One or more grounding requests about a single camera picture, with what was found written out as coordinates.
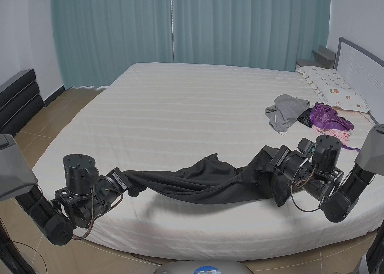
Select blue-green curtain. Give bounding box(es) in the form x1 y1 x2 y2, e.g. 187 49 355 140
172 0 332 71
51 0 174 89

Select white printed pillow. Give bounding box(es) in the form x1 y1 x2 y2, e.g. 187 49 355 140
295 66 370 113

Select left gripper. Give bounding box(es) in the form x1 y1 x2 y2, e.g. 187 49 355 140
93 168 133 211

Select black shiny garment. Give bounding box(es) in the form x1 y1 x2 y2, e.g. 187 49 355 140
296 107 313 128

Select black cable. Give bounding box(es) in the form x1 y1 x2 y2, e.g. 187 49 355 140
289 189 328 212

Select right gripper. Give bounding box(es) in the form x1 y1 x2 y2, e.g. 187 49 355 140
271 144 314 184

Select bed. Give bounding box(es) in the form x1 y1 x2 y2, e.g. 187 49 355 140
31 37 384 263

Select pink garment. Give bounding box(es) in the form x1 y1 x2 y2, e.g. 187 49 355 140
312 125 351 143

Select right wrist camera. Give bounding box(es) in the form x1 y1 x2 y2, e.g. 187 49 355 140
296 138 316 158

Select grey-brown bedside table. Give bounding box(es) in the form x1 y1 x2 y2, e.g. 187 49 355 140
295 46 336 72

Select black chest of drawers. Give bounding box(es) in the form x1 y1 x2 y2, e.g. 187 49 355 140
0 69 45 135

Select purple garment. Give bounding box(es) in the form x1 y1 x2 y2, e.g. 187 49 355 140
309 102 362 152

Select grey garment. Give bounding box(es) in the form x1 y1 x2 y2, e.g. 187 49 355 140
265 94 311 134

